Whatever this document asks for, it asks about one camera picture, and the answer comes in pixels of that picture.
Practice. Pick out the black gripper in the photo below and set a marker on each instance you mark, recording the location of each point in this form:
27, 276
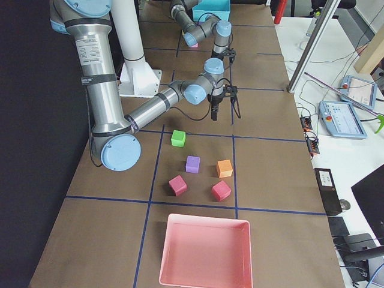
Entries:
216, 98
217, 54

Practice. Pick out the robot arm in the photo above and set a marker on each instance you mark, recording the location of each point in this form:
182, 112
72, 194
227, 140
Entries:
110, 50
212, 25

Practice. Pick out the green foam block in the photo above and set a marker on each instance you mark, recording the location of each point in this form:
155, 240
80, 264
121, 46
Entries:
178, 138

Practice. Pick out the teal plastic bin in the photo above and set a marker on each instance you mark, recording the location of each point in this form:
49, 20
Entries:
205, 8

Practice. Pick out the purple foam block right side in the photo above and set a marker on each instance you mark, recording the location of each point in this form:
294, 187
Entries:
192, 164

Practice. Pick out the orange foam block right side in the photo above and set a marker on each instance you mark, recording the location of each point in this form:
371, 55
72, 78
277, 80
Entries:
224, 168

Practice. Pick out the magenta foam block near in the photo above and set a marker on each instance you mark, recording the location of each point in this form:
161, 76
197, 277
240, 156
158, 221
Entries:
221, 191

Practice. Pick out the magenta foam block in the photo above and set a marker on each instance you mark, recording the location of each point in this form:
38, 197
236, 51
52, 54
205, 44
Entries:
178, 185
221, 191

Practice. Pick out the magenta foam block far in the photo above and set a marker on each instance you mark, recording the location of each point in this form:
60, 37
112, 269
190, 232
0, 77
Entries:
178, 185

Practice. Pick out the red cylinder object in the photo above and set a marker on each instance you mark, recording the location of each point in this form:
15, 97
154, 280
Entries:
279, 11

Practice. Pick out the teach pendant near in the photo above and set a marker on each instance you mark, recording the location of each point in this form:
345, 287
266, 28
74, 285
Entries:
340, 120

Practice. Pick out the teach pendant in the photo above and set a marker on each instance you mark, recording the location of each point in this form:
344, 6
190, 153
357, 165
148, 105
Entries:
340, 120
360, 90

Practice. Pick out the pink plastic bin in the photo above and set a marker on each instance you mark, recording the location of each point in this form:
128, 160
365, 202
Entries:
206, 252

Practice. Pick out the black box device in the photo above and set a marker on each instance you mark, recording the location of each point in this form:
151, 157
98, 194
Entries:
328, 193

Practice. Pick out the teach pendant far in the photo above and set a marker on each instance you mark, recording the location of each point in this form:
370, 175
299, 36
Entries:
360, 90

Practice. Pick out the reacher grabber tool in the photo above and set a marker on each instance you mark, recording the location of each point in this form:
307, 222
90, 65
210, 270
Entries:
357, 104

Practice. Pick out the black monitor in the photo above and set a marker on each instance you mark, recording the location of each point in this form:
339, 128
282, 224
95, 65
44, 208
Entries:
368, 193

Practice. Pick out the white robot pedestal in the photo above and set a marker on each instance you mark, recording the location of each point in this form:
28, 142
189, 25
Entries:
137, 78

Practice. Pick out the aluminium frame post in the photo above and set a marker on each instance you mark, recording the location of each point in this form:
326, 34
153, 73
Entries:
322, 22

